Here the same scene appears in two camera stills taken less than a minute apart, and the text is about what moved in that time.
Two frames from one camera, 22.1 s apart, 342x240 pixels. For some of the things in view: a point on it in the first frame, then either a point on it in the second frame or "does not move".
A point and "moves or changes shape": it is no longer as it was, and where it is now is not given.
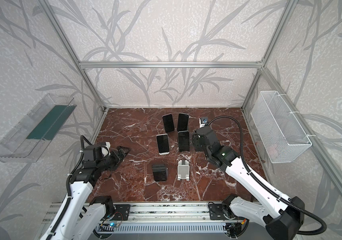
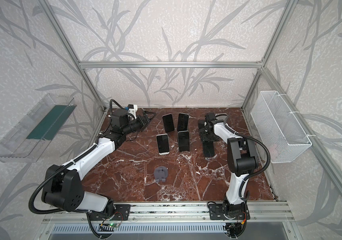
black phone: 198,141 moves or changes shape
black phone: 183,122 does not move
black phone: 183,141 does not move
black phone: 168,122 does not move
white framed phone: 163,144 does not move
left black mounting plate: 121,212 does not move
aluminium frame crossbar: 170,65 does not move
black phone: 160,172 moves or changes shape
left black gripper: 115,156 to 142,121
